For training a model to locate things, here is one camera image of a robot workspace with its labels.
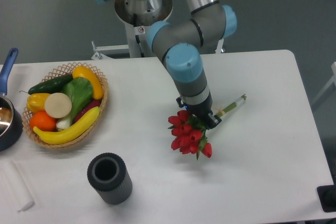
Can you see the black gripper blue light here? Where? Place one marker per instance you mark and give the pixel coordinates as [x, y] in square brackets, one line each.
[202, 110]

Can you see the red tulip bouquet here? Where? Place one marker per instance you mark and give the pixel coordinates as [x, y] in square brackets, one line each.
[190, 134]

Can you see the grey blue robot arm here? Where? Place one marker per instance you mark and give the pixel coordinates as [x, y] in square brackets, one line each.
[176, 46]

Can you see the dark grey ribbed vase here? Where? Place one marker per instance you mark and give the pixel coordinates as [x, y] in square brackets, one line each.
[108, 175]

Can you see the purple eggplant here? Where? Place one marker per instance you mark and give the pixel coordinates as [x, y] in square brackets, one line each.
[89, 106]

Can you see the white chair part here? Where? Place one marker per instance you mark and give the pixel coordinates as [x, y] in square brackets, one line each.
[327, 89]

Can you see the black device at edge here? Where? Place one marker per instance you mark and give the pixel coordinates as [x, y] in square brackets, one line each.
[327, 197]

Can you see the green bok choy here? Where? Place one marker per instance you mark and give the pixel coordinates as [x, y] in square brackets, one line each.
[80, 91]

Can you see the yellow squash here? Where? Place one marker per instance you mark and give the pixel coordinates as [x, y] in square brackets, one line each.
[85, 72]

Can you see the yellow banana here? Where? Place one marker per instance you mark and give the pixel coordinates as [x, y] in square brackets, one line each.
[72, 132]

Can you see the cream round onion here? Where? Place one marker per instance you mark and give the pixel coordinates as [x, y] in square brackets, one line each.
[58, 105]

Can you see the green cucumber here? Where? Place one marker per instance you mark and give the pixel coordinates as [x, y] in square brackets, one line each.
[50, 86]

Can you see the orange fruit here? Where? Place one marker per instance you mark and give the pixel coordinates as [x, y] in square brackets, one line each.
[43, 121]

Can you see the yellow bell pepper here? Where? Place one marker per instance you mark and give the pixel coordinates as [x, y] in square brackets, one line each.
[36, 102]

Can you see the white folded cloth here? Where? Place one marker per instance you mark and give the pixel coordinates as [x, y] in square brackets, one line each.
[18, 191]

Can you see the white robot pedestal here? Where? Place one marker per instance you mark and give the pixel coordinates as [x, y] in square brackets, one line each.
[138, 16]

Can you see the white metal base frame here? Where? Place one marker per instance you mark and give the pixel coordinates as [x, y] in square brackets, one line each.
[113, 49]

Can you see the blue handled saucepan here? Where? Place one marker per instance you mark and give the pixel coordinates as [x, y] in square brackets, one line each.
[11, 121]

